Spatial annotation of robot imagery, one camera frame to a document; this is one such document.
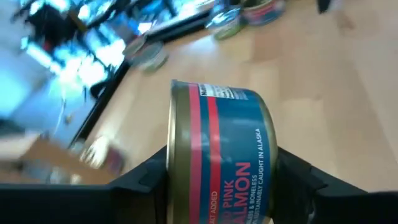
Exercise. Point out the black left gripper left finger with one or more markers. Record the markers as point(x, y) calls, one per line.
point(77, 205)

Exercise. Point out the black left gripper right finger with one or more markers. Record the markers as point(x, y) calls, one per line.
point(342, 208)

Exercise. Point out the blue pink salmon can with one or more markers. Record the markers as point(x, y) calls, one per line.
point(133, 46)
point(224, 149)
point(262, 11)

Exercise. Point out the silver-topped green label can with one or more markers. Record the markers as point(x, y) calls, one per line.
point(225, 23)
point(154, 59)

